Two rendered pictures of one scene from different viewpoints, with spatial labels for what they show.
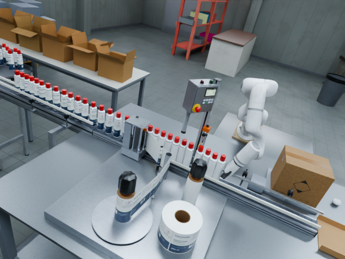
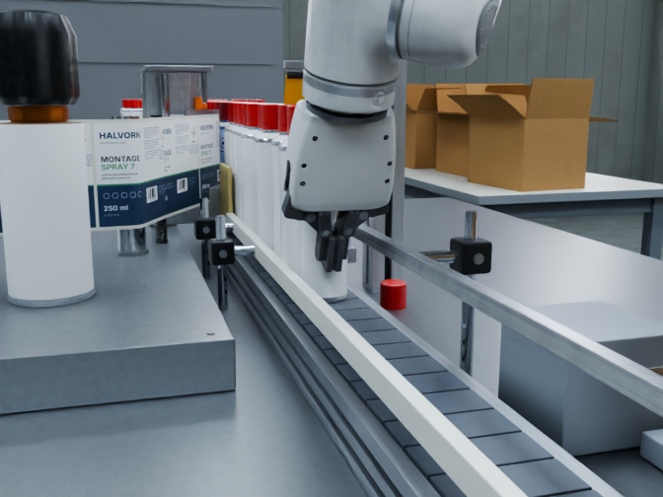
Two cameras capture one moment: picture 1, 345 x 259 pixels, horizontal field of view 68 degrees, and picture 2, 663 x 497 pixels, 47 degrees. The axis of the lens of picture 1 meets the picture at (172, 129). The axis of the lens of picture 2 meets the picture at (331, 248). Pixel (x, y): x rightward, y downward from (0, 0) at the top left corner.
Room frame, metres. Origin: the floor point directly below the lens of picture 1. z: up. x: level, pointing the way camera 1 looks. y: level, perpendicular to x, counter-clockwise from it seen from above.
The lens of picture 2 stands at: (0.92, -1.02, 1.09)
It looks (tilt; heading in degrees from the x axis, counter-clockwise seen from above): 11 degrees down; 56
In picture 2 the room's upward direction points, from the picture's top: straight up
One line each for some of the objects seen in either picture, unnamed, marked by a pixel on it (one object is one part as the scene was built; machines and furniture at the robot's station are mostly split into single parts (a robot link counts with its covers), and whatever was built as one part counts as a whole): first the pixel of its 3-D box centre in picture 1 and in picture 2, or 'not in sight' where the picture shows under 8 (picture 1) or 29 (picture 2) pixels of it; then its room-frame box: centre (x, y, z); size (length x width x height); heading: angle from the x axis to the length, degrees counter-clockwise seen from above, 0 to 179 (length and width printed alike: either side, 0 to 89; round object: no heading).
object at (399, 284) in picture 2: not in sight; (393, 294); (1.51, -0.29, 0.85); 0.03 x 0.03 x 0.03
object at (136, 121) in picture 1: (138, 121); (176, 68); (1.45, 0.23, 1.14); 0.14 x 0.11 x 0.01; 72
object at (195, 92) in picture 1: (200, 96); not in sight; (1.52, -0.13, 1.38); 0.17 x 0.10 x 0.19; 127
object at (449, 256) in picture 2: (242, 180); (447, 303); (1.37, -0.54, 0.91); 0.07 x 0.03 x 0.17; 162
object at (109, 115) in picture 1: (109, 121); not in sight; (1.63, 0.47, 0.98); 0.05 x 0.05 x 0.20
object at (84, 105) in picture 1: (84, 110); not in sight; (1.70, 0.69, 0.98); 0.05 x 0.05 x 0.20
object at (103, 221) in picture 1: (122, 217); not in sight; (0.89, 0.15, 0.89); 0.31 x 0.31 x 0.01
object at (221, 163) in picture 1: (219, 168); (324, 203); (1.36, -0.36, 0.98); 0.05 x 0.05 x 0.20
